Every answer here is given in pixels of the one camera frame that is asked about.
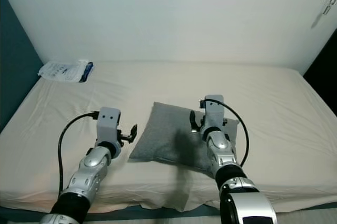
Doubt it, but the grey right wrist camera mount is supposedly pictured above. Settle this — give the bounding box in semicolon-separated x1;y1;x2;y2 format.
200;95;225;130

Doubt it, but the bed with cream sheet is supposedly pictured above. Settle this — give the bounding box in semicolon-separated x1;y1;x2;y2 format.
0;60;337;215

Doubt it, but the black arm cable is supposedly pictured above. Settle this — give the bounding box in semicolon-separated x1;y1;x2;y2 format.
57;111;100;196
205;99;250;168

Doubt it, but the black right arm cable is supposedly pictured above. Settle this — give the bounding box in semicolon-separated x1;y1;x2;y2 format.
205;99;250;168

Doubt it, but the grey fabric pillow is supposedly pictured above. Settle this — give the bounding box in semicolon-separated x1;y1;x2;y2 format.
130;101;240;172

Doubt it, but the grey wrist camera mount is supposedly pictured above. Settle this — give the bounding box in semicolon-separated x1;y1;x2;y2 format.
200;95;225;130
97;107;121;143

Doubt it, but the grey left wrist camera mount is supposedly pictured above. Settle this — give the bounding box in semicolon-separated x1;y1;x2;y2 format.
97;107;121;143

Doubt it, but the black furniture panel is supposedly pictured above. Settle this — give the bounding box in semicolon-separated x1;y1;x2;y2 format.
303;42;337;111

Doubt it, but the white and blue plastic package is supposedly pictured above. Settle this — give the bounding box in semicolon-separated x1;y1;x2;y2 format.
38;60;94;83

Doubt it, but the metal wall hook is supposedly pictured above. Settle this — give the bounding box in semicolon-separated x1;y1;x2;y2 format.
322;0;337;15

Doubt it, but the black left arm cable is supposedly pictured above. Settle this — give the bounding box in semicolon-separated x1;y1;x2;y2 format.
57;111;100;196

